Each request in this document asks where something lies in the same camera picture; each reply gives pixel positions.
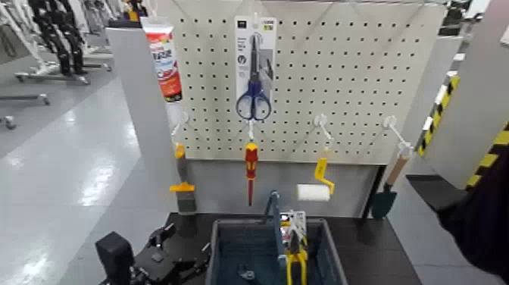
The yellow grey scraper tool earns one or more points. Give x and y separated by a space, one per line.
182 187

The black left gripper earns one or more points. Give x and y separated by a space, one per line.
157 264

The small grey metal clip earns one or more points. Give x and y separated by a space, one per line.
246 274

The grey display stand base panel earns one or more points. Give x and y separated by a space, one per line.
222 183

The white pegboard hook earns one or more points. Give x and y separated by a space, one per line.
320 119
390 121
183 117
251 131

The blue scissors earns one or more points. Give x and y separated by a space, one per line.
254 67

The black humanoid robot on stand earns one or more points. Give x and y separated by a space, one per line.
59 36

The white perforated pegboard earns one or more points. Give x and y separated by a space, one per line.
350 79

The red yellow screwdriver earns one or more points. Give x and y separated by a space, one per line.
251 159

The white red sealant tube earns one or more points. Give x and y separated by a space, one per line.
165 59

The yellow black hazard tape strip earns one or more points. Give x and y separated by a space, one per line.
487 159
437 111

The white humanoid robot on stand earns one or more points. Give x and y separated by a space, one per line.
24 32

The grey teal plastic crate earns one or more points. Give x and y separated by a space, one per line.
238 246

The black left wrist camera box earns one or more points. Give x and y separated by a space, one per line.
115 254

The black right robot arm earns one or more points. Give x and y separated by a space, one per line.
485 223

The yellow pliers on card package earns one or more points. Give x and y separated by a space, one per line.
296 258

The grey partition panel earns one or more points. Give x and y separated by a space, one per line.
477 79

